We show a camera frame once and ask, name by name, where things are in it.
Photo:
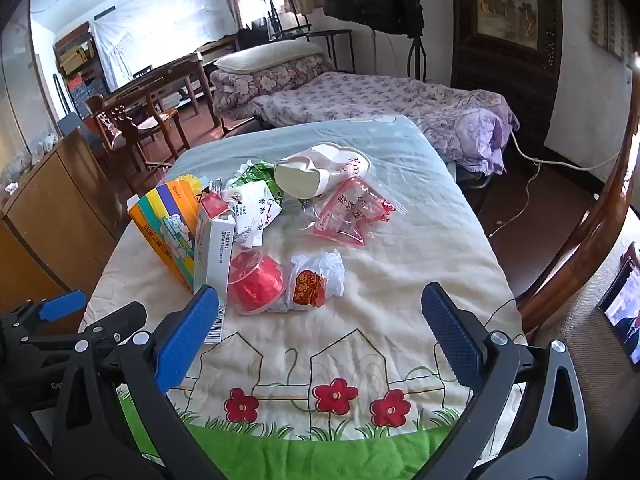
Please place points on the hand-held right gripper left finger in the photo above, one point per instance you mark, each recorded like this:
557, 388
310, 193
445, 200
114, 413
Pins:
192, 330

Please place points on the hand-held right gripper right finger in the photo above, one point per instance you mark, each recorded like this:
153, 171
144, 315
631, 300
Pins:
450, 340

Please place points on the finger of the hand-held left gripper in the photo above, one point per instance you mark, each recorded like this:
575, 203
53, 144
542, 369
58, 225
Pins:
117, 317
62, 305

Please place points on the clear red-printed plastic bag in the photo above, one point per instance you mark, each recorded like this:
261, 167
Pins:
350, 220

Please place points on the white medicine box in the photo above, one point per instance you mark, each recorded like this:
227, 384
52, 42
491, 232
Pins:
212, 250

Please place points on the striped colourful carton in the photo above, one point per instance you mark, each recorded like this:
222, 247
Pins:
165, 230

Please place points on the wooden cabinet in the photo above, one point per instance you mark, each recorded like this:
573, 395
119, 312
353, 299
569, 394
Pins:
60, 195

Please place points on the white wrapper with red label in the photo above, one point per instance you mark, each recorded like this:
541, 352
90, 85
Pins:
312, 285

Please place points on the white printed crumpled wrapper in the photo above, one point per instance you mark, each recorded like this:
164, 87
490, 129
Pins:
250, 215

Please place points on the yellow pompom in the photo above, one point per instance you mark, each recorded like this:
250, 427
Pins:
189, 180

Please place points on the green plastic wrapper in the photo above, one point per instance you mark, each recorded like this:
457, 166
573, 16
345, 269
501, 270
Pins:
257, 175

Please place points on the tablet screen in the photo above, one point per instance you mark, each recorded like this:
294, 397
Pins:
625, 310

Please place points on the blue-grey box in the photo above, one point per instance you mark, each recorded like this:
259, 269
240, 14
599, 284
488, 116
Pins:
72, 122

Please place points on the wooden chair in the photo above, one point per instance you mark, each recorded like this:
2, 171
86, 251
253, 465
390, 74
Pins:
150, 122

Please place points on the glass display case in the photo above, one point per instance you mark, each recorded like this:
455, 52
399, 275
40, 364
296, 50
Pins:
25, 110

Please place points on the cluttered bookshelf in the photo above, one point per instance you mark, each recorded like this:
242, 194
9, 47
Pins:
75, 60

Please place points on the purple floral bed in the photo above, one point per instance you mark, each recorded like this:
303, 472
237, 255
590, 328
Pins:
375, 100

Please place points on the wooden table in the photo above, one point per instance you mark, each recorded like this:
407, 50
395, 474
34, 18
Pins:
170, 67

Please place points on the folded floral quilt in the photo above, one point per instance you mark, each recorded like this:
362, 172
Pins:
280, 77

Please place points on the black coat rack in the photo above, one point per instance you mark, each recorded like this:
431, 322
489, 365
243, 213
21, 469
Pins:
417, 60

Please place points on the white pillow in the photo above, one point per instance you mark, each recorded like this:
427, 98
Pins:
265, 57

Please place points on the white dust sheet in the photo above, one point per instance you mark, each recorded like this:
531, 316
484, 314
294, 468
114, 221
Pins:
165, 25

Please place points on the black metal headboard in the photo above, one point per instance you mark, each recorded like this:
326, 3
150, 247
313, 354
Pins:
340, 32

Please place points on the black easel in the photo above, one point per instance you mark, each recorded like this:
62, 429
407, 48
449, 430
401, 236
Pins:
275, 10

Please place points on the framed landscape painting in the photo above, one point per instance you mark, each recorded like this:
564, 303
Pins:
505, 0

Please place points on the curved wooden chair frame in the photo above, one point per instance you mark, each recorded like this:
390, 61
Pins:
600, 210

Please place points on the wall calendar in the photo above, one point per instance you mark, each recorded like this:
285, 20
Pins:
610, 15

